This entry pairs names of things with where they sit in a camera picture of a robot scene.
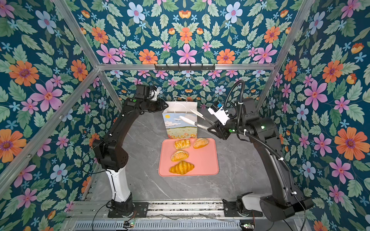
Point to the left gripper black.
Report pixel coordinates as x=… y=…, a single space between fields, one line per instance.
x=160 y=105

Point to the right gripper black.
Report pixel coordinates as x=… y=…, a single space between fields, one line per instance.
x=220 y=131

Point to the painted landscape paper bag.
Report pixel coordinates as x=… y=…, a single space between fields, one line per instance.
x=176 y=127

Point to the braided bread loaf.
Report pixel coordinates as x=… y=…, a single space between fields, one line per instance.
x=182 y=144

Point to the sesame bun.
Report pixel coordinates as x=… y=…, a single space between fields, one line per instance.
x=179 y=155
x=200 y=143

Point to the large croissant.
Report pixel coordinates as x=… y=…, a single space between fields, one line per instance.
x=182 y=168

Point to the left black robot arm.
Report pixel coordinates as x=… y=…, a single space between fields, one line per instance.
x=113 y=158

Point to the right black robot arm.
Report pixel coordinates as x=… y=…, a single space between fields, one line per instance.
x=286 y=198

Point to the pink plastic tray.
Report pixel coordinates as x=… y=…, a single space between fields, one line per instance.
x=204 y=160

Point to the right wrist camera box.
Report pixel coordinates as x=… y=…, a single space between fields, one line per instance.
x=217 y=109

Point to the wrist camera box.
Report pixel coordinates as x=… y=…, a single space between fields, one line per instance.
x=217 y=109
x=147 y=93

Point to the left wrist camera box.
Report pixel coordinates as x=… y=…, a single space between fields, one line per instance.
x=147 y=93

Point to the aluminium cage frame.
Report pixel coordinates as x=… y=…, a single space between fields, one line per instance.
x=42 y=64

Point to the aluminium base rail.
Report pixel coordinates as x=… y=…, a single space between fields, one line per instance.
x=176 y=215

